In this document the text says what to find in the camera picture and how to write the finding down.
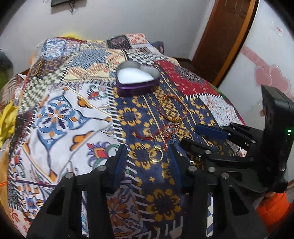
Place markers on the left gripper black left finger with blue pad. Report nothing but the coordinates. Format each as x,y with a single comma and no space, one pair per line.
60,215

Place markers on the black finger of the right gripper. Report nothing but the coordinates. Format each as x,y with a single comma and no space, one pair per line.
206,151

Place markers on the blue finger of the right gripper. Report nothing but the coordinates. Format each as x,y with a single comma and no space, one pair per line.
239,134

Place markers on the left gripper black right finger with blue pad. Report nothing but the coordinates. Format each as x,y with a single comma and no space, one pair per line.
233,215

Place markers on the orange sleeve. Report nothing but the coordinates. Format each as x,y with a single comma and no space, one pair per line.
273,210

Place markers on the white sliding door hearts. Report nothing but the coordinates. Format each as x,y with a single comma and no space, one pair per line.
266,58

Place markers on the colourful patchwork bedspread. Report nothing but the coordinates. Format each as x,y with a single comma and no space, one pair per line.
71,119

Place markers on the purple heart-shaped tin box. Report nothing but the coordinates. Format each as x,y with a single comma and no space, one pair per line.
134,79

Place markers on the yellow blanket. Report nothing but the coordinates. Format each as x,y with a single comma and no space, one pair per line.
7,122

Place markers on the brown wooden room door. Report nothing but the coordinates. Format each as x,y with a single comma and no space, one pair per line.
226,30

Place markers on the dark blue bag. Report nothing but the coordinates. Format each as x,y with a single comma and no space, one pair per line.
159,45

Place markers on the striped patterned quilt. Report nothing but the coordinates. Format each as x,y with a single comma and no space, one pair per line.
8,91

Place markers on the green patterned bag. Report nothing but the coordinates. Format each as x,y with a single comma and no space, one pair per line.
3,77

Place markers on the yellow curved tube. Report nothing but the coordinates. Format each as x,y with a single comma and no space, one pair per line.
72,36

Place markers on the small black wall monitor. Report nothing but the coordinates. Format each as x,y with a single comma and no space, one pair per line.
58,2

